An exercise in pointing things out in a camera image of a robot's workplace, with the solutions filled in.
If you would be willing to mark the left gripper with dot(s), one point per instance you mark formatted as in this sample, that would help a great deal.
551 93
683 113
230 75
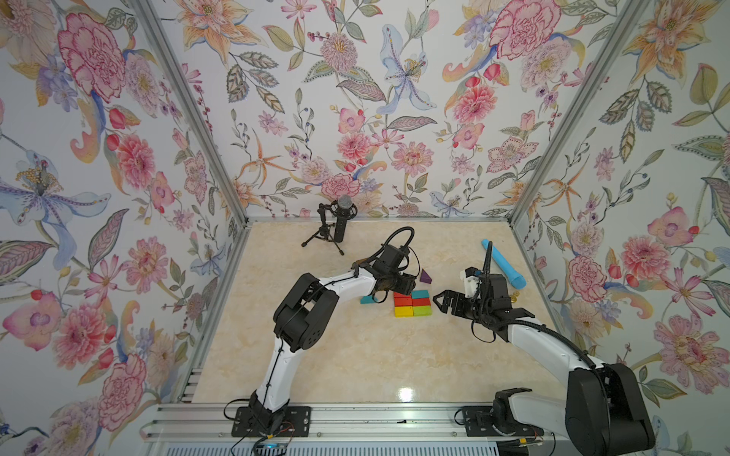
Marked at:
406 282

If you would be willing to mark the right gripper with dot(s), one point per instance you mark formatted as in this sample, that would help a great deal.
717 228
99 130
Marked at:
459 298

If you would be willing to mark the purple triangle block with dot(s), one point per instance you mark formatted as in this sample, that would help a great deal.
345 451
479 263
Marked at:
425 277

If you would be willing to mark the lime green block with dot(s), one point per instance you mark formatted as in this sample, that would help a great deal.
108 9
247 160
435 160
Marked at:
422 311

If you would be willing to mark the yellow block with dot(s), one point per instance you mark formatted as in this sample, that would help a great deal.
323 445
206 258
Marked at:
404 311

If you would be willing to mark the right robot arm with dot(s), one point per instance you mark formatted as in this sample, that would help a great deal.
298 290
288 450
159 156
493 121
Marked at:
603 412

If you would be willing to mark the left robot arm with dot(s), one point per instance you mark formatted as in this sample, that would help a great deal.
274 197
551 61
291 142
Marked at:
304 314

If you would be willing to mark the light blue cylinder toy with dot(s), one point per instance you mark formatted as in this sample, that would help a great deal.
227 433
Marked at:
514 278

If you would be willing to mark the black microphone on tripod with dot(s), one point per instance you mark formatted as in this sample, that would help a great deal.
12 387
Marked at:
334 218

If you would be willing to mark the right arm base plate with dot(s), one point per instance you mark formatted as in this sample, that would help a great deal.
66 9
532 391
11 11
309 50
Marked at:
484 421

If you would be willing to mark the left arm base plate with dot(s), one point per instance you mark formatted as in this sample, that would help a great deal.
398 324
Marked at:
288 422

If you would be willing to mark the aluminium front rail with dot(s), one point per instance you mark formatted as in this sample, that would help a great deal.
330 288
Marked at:
334 422

